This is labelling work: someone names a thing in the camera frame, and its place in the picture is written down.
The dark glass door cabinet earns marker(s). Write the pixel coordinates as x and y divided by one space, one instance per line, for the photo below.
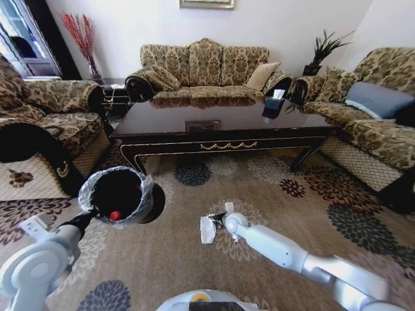
24 39

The beige quilted throw pillow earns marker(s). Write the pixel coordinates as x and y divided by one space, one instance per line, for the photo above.
262 75

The green plant black pot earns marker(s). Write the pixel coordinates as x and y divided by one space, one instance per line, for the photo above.
319 53

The black trash bin clear liner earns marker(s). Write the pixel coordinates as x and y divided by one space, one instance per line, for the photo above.
120 194

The floral damask throw pillow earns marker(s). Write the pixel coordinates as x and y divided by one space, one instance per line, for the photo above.
335 85
163 77

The red round trash item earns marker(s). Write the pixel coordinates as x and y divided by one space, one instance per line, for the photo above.
114 215

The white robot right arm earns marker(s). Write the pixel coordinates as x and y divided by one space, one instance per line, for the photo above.
279 246

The white robot front shell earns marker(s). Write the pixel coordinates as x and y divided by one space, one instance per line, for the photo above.
207 301

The grey blue cushion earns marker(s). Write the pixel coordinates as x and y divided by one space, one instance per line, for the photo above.
377 98

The floral damask armchair dark armrest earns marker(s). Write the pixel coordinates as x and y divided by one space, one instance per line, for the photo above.
48 129

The black tissue box white tissue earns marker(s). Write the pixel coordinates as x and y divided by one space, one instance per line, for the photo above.
274 103

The dark wooden coffee table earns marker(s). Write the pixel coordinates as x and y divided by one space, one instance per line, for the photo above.
223 126

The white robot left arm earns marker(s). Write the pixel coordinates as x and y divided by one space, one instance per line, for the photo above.
35 265

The three-seat floral damask sofa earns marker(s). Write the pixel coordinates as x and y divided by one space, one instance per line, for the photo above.
206 69

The red branches glass vase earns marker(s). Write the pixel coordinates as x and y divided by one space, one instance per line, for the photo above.
83 45

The white paper trash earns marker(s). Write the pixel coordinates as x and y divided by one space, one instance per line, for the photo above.
207 230

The dark wooden side table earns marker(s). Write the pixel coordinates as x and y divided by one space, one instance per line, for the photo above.
111 92

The framed wall picture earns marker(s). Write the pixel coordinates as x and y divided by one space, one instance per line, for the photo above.
207 3

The long floral damask sofa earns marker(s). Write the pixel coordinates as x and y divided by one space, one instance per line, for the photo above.
366 123

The floral patterned beige rug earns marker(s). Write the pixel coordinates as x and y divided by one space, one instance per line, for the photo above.
207 233

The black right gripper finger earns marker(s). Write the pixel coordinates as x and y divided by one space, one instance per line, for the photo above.
212 215
214 223

